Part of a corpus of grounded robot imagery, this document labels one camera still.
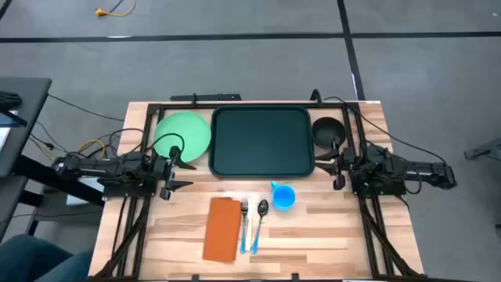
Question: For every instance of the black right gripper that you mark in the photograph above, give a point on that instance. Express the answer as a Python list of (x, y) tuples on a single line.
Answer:
[(346, 162)]

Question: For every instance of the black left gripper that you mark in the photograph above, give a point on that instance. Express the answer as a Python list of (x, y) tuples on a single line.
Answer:
[(166, 172)]

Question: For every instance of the black bowl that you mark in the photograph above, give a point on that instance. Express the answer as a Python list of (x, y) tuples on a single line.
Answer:
[(326, 131)]

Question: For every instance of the green plate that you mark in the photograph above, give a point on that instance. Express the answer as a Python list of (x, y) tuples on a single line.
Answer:
[(188, 129)]

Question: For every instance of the blue plastic cup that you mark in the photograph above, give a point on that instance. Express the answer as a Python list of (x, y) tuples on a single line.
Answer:
[(283, 197)]

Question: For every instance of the orange cloth napkin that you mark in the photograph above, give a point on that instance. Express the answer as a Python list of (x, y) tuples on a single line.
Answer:
[(222, 231)]

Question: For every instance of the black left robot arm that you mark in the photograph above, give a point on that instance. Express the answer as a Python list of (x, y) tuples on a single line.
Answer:
[(113, 166)]

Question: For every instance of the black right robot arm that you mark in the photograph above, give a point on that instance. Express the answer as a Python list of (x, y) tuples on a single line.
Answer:
[(399, 168)]

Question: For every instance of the dark green plastic tray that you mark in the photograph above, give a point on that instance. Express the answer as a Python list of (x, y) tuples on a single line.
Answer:
[(261, 141)]

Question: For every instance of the black bar at table edge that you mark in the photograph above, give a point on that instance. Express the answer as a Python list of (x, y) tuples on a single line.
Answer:
[(211, 97)]

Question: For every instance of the white printed paper sheet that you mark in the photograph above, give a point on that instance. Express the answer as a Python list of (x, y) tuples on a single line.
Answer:
[(76, 199)]

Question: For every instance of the grey floor stand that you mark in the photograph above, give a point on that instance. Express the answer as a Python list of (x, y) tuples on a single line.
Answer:
[(487, 150)]

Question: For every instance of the black desk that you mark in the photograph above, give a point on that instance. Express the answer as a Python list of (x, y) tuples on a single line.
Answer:
[(23, 117)]

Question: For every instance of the person's leg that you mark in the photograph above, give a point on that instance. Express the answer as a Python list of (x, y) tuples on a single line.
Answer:
[(31, 258)]

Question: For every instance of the black item on desk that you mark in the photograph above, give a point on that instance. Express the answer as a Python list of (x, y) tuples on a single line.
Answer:
[(8, 100)]

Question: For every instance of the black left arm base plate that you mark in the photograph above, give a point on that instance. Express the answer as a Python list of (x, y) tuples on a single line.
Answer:
[(129, 192)]

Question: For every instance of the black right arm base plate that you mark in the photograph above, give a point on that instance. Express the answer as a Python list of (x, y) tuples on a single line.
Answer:
[(381, 190)]

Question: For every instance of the black metal table frame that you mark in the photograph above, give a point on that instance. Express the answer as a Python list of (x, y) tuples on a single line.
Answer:
[(250, 104)]

